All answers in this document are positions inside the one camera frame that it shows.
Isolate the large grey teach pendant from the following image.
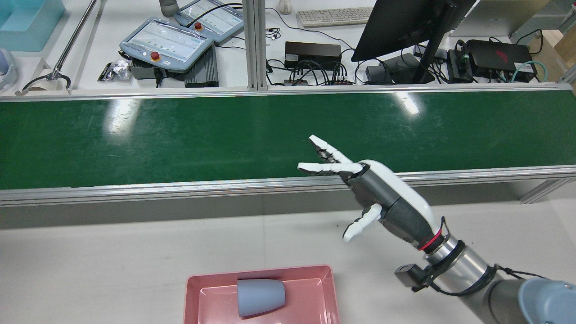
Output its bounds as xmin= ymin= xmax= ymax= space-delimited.
xmin=119 ymin=18 xmax=215 ymax=73

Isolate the silver foil packet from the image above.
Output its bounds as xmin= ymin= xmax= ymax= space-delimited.
xmin=98 ymin=58 xmax=132 ymax=82

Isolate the beige keyboard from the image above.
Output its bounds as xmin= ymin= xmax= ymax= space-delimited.
xmin=296 ymin=7 xmax=375 ymax=28

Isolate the aluminium conveyor rail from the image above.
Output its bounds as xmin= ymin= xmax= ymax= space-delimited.
xmin=0 ymin=165 xmax=576 ymax=207
xmin=0 ymin=82 xmax=573 ymax=102

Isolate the white blue rounded object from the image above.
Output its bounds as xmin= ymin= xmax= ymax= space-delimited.
xmin=0 ymin=49 xmax=18 ymax=90

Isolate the light blue plastic bin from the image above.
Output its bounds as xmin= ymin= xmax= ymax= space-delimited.
xmin=0 ymin=0 xmax=66 ymax=52

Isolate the black finned controller box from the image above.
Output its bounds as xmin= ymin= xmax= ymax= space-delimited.
xmin=184 ymin=45 xmax=220 ymax=88

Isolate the green conveyor belt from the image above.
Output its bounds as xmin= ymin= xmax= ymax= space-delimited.
xmin=0 ymin=90 xmax=576 ymax=190

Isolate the beige tape roll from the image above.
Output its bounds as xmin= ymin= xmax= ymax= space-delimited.
xmin=16 ymin=81 xmax=70 ymax=96

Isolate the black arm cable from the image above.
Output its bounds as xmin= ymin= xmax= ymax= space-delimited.
xmin=412 ymin=216 xmax=549 ymax=297

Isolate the cardboard box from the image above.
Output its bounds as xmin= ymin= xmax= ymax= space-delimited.
xmin=527 ymin=29 xmax=576 ymax=68

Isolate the pink plastic tray box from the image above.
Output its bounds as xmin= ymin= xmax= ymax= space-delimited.
xmin=184 ymin=265 xmax=340 ymax=324

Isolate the small grey adapter box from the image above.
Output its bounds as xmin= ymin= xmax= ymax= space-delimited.
xmin=365 ymin=66 xmax=393 ymax=85

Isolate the black power box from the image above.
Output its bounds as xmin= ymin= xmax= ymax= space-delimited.
xmin=284 ymin=41 xmax=342 ymax=70

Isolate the black monitor stand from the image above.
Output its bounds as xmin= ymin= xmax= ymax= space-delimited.
xmin=382 ymin=0 xmax=456 ymax=85

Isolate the teal cable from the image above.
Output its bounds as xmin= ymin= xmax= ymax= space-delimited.
xmin=510 ymin=60 xmax=548 ymax=83

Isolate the silver usb hub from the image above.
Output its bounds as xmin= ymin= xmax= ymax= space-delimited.
xmin=283 ymin=79 xmax=354 ymax=86

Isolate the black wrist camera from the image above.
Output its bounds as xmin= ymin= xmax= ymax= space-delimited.
xmin=395 ymin=265 xmax=429 ymax=289

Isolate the metal reacher grabber rod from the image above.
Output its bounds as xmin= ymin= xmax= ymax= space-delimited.
xmin=22 ymin=0 xmax=98 ymax=93

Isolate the blue grey cup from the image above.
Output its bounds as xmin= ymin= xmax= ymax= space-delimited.
xmin=237 ymin=279 xmax=287 ymax=319

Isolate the small grey teach pendant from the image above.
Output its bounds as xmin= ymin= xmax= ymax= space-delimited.
xmin=173 ymin=0 xmax=246 ymax=45

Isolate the small black box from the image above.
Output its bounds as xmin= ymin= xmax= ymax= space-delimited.
xmin=447 ymin=49 xmax=473 ymax=84

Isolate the black docking device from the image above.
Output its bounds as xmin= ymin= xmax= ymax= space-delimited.
xmin=465 ymin=39 xmax=539 ymax=83

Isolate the aluminium profile post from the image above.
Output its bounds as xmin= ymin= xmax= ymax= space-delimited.
xmin=242 ymin=0 xmax=267 ymax=91

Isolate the right white grey robot hand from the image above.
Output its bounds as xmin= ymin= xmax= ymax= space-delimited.
xmin=297 ymin=135 xmax=444 ymax=252

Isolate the black monitor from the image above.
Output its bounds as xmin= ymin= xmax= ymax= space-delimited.
xmin=351 ymin=0 xmax=477 ymax=63

